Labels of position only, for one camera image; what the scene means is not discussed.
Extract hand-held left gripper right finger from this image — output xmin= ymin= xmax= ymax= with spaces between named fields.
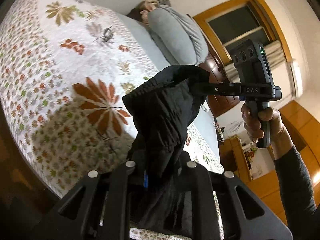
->
xmin=183 ymin=161 xmax=293 ymax=240

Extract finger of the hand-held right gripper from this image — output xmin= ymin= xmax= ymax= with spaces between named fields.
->
xmin=190 ymin=78 xmax=242 ymax=97

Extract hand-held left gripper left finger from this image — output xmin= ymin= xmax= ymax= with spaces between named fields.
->
xmin=32 ymin=161 xmax=150 ymax=240

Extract black pants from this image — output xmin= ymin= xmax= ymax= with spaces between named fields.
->
xmin=122 ymin=65 xmax=213 ymax=236

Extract person's right forearm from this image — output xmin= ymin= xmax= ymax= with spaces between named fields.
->
xmin=271 ymin=140 xmax=320 ymax=240

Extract person's right hand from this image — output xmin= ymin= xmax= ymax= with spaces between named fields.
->
xmin=241 ymin=102 xmax=295 ymax=161

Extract dark wooden headboard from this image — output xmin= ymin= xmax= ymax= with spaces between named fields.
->
xmin=186 ymin=14 xmax=242 ymax=118

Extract beige curtain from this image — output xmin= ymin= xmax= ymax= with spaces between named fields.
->
xmin=222 ymin=39 xmax=288 ymax=81

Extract wooden framed window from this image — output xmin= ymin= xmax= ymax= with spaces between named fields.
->
xmin=192 ymin=0 xmax=293 ymax=64

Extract wooden desk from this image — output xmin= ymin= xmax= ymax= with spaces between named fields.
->
xmin=220 ymin=137 xmax=253 ymax=182

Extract grey pillows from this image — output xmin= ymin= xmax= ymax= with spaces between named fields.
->
xmin=146 ymin=0 xmax=209 ymax=66

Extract light blue bed sheet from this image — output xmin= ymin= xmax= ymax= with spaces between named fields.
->
xmin=117 ymin=12 xmax=220 ymax=142

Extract black eyeglasses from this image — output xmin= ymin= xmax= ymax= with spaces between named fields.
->
xmin=94 ymin=26 xmax=114 ymax=43

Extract floral patterned quilt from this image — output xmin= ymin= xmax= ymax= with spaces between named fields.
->
xmin=0 ymin=0 xmax=225 ymax=240

